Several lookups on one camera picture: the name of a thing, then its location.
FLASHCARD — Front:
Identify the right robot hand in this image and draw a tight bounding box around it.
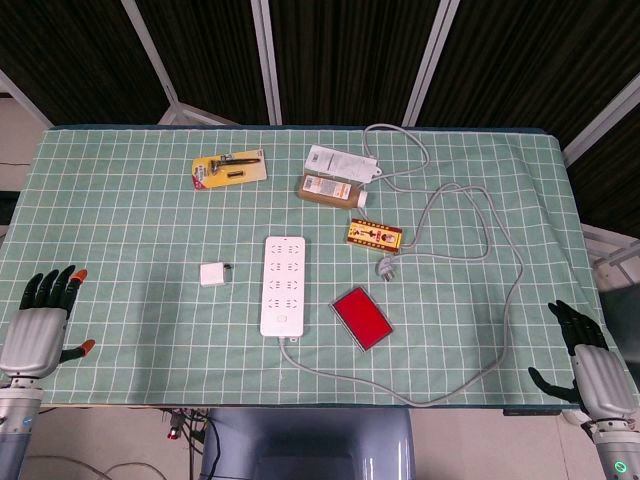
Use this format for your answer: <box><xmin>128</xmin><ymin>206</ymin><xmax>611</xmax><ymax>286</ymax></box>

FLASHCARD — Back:
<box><xmin>528</xmin><ymin>299</ymin><xmax>640</xmax><ymax>424</ymax></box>

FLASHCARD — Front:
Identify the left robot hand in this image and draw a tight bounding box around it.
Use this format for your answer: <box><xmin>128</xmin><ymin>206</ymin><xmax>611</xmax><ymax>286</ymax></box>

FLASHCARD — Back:
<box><xmin>0</xmin><ymin>264</ymin><xmax>96</xmax><ymax>379</ymax></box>

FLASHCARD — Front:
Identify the white charger plug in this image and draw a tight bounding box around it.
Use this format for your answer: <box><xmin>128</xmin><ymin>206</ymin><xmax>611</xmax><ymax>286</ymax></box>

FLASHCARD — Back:
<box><xmin>199</xmin><ymin>261</ymin><xmax>234</xmax><ymax>288</ymax></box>

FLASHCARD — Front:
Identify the white power strip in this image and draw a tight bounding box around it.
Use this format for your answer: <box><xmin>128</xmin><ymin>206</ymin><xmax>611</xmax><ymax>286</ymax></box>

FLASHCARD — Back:
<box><xmin>259</xmin><ymin>236</ymin><xmax>307</xmax><ymax>344</ymax></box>

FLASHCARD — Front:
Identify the white metal rack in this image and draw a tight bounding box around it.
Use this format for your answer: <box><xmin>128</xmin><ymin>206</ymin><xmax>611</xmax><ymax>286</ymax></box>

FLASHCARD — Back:
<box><xmin>582</xmin><ymin>224</ymin><xmax>640</xmax><ymax>291</ymax></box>

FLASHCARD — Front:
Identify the green checked tablecloth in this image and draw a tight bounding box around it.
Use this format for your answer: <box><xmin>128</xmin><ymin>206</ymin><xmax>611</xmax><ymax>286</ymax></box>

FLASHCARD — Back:
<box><xmin>0</xmin><ymin>124</ymin><xmax>626</xmax><ymax>409</ymax></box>

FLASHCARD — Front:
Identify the red pad in clear case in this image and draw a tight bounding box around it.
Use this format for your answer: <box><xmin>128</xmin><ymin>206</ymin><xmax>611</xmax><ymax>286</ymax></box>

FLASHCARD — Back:
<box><xmin>328</xmin><ymin>285</ymin><xmax>395</xmax><ymax>355</ymax></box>

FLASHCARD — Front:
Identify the razor in yellow blister pack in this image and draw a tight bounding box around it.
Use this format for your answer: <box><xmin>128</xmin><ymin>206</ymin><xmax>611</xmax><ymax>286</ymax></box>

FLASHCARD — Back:
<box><xmin>192</xmin><ymin>148</ymin><xmax>269</xmax><ymax>192</ymax></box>

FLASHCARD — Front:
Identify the yellow red patterned box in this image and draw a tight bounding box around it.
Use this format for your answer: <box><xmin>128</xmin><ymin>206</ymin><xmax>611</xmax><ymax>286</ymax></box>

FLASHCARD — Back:
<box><xmin>344</xmin><ymin>217</ymin><xmax>404</xmax><ymax>256</ymax></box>

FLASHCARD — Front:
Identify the grey-blue robot torso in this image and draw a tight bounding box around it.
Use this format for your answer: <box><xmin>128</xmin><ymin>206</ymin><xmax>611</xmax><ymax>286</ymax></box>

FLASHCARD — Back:
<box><xmin>199</xmin><ymin>407</ymin><xmax>417</xmax><ymax>480</ymax></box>

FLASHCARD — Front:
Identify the brown liquid bottle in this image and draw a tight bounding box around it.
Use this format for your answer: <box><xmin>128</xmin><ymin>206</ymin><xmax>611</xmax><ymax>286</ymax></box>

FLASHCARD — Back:
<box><xmin>297</xmin><ymin>173</ymin><xmax>371</xmax><ymax>210</ymax></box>

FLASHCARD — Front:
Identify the white printed packet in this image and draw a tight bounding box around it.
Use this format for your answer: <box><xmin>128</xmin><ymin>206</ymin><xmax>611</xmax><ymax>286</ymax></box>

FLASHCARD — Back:
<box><xmin>305</xmin><ymin>144</ymin><xmax>384</xmax><ymax>182</ymax></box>

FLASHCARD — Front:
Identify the dark folding partition screen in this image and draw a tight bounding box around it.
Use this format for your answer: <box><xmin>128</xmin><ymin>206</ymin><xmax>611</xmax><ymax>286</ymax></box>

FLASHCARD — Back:
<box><xmin>0</xmin><ymin>0</ymin><xmax>640</xmax><ymax>241</ymax></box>

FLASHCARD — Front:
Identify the cable bundle under table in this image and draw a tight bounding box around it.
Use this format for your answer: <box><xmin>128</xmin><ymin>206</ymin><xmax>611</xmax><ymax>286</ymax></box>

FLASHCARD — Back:
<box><xmin>159</xmin><ymin>407</ymin><xmax>221</xmax><ymax>480</ymax></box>

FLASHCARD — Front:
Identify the grey power strip cable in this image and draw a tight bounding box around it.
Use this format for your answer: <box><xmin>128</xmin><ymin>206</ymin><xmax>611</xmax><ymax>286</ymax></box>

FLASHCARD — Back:
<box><xmin>278</xmin><ymin>123</ymin><xmax>525</xmax><ymax>407</ymax></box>

